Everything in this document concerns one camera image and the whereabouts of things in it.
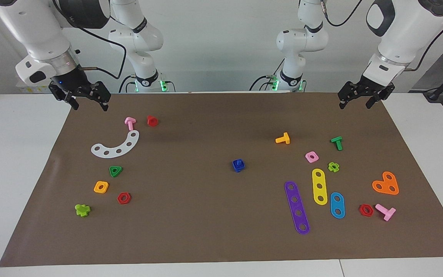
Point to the white curved five-hole plate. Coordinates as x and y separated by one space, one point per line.
124 148

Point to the lime green cross-head screw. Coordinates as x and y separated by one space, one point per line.
82 211

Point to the yellow three-hole plate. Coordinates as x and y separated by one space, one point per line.
318 180

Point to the blue two-hole plate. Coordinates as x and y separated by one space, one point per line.
337 205

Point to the orange angled three-hole plate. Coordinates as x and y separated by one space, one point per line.
386 184

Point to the green toy screw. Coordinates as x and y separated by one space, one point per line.
338 144

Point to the red hexagonal toy nut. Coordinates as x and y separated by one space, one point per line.
119 199
361 210

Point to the purple four-hole plate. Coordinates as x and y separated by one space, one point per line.
297 206

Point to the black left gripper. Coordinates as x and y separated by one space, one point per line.
363 87

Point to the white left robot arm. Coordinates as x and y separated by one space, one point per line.
402 38

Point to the orange toy screw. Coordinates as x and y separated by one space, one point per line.
286 139

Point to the lime green cross nut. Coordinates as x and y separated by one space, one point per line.
330 167

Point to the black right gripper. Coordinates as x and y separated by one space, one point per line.
73 84

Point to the green triangle toy nut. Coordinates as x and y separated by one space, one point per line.
119 169

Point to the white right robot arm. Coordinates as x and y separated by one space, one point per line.
33 30

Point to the pink square toy nut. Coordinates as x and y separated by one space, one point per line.
308 159

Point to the red hex-head toy screw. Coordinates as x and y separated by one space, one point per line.
152 121

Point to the pink toy screw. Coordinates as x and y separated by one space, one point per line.
388 212
130 124

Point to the orange square toy nut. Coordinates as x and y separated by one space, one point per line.
97 190

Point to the brown paper table mat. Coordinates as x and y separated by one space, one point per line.
206 215

